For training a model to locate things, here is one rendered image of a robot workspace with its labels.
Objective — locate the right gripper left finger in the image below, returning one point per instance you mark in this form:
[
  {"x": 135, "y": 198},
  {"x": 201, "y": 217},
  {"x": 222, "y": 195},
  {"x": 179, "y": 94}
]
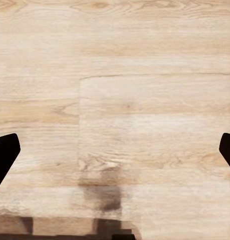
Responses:
[{"x": 9, "y": 151}]

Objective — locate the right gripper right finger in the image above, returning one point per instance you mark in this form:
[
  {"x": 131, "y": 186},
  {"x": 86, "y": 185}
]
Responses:
[{"x": 224, "y": 147}]

